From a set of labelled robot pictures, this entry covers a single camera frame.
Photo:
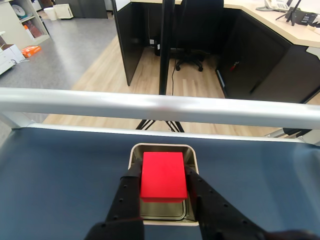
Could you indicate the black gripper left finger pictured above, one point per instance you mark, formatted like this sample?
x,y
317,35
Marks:
x,y
122,200

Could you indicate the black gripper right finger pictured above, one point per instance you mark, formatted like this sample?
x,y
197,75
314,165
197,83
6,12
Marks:
x,y
217,215

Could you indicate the red cube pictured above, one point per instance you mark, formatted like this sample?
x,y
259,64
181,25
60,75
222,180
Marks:
x,y
162,175

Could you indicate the beige square container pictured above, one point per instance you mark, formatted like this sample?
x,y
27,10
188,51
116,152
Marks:
x,y
162,211

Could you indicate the blue table mat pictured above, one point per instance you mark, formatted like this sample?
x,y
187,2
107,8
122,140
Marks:
x,y
50,187

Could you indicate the black tripod stand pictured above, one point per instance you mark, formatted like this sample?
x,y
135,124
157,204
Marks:
x,y
178,127

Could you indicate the narrow black partition panel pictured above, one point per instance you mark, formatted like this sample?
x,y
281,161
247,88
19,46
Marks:
x,y
166,50

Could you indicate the black computer tower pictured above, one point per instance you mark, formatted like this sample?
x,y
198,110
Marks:
x,y
157,46

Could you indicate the wide black partition panel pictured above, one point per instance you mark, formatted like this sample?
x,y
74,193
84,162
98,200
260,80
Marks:
x,y
130,37

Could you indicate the orange flat box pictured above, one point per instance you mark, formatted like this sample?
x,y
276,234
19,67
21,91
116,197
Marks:
x,y
31,51

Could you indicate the white low cabinet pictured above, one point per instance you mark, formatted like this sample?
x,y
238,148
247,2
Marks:
x,y
7,57

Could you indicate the black office chair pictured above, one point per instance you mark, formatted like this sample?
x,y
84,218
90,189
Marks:
x,y
197,25

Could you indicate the beige office desk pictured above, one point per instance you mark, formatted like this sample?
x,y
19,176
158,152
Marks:
x,y
275,27

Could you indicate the beige open shelf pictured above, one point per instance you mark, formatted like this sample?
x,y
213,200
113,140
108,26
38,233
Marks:
x,y
37,22

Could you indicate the white square basket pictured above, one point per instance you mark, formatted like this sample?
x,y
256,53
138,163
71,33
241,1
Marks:
x,y
64,11

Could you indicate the white round trash bin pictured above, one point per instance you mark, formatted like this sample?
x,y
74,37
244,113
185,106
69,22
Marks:
x,y
50,13

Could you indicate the small black desk tripod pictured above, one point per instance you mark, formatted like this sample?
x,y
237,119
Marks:
x,y
291,13

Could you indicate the black printed card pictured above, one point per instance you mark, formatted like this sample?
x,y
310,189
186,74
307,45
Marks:
x,y
307,17

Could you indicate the white desk telephone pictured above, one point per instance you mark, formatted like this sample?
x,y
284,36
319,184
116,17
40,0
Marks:
x,y
273,4

